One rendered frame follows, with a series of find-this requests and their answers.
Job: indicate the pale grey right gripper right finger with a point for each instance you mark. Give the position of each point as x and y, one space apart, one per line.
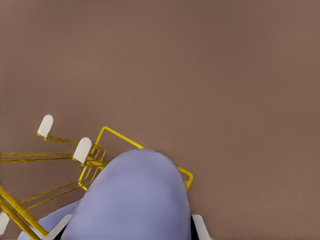
201 228

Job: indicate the lavender plate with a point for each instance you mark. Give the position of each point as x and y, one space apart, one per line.
136 197

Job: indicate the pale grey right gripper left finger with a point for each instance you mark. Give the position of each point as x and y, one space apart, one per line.
58 228

